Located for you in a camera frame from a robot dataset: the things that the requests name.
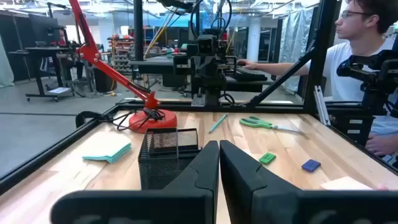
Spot black bin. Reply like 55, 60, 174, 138
93, 66, 118, 93

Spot black lamp cable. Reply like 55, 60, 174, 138
107, 106, 166, 132

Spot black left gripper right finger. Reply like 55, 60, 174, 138
220, 139, 398, 224

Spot black box with white labels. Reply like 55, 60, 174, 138
328, 113, 376, 147

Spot pink sticky note pad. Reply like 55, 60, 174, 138
320, 175, 374, 191

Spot person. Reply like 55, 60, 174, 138
238, 0, 398, 158

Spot teal pencil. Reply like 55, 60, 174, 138
208, 113, 229, 134

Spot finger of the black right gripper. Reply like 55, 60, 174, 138
193, 57, 209, 90
208, 57, 225, 90

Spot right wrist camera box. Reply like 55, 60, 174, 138
197, 34, 218, 56

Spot black table clamp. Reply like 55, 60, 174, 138
75, 110, 108, 129

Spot purple eraser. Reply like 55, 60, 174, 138
300, 159, 322, 173

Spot storage shelf rack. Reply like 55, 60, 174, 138
107, 34, 135, 74

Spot silver aluminium rail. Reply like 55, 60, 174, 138
313, 85, 331, 126

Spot black work table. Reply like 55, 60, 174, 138
129, 55, 276, 93

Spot teal sticky note pad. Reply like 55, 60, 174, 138
81, 131, 132, 164

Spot green eraser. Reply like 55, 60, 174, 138
258, 152, 277, 165

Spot black monitor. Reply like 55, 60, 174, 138
29, 13, 62, 47

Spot black keyboard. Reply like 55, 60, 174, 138
234, 66, 269, 83

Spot red desk lamp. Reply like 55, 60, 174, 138
68, 0, 178, 134

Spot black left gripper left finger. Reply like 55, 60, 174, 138
50, 140, 220, 224

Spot black standing desk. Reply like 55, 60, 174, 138
8, 45, 77, 103

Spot translucent plastic sheet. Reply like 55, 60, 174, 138
279, 7, 315, 95

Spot black mesh desk organizer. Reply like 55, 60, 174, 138
138, 128, 201, 190

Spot black metal table frame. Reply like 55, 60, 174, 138
0, 0, 398, 197

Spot green handled scissors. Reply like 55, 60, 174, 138
239, 116, 305, 135

